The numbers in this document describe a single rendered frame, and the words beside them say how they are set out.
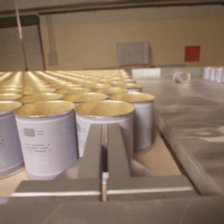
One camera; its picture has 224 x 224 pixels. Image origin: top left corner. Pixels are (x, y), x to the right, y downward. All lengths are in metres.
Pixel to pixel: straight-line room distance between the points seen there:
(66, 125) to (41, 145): 0.03
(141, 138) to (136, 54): 7.44
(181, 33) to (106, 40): 3.92
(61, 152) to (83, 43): 9.34
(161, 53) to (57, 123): 9.41
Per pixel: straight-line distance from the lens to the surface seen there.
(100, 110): 0.22
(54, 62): 9.71
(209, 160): 0.27
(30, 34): 10.46
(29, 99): 0.30
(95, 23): 9.53
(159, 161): 0.24
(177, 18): 9.98
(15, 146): 0.23
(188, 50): 9.77
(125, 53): 7.61
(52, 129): 0.18
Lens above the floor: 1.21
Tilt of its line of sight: 17 degrees down
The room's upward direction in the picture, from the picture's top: 3 degrees counter-clockwise
